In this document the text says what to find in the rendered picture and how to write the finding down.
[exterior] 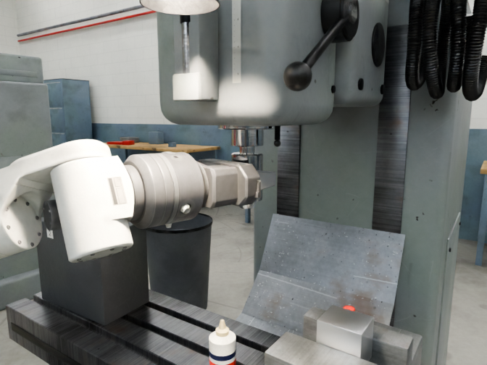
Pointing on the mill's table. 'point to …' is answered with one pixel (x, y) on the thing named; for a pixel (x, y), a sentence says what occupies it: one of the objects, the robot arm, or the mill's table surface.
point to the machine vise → (408, 347)
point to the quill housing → (255, 66)
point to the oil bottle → (222, 346)
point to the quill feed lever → (343, 15)
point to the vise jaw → (307, 353)
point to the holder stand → (94, 278)
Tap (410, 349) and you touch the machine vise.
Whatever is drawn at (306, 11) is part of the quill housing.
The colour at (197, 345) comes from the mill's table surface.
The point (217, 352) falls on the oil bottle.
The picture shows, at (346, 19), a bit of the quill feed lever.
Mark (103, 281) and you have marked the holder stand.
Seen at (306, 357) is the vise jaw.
